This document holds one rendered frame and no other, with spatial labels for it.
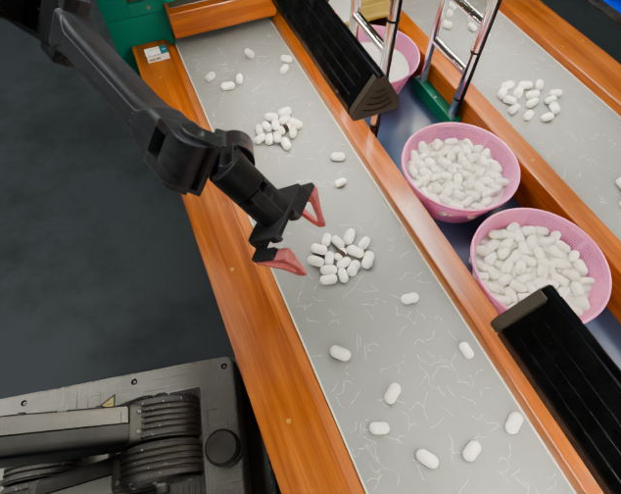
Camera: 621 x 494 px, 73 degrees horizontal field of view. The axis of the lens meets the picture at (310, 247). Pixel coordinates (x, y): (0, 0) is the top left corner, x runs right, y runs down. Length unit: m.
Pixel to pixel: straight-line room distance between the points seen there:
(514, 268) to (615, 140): 0.49
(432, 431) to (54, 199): 1.85
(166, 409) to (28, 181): 1.73
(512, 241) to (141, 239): 1.43
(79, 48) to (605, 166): 1.11
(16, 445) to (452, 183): 0.92
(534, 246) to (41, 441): 0.93
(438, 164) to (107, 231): 1.41
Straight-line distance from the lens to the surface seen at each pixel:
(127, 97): 0.65
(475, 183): 1.04
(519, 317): 0.50
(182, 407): 0.76
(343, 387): 0.77
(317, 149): 1.04
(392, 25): 0.91
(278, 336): 0.77
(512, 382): 0.82
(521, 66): 1.41
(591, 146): 1.25
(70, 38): 0.79
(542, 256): 0.98
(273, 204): 0.60
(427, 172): 1.03
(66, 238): 2.04
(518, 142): 1.14
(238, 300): 0.80
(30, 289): 1.98
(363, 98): 0.65
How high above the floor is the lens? 1.49
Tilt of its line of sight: 59 degrees down
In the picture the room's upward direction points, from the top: straight up
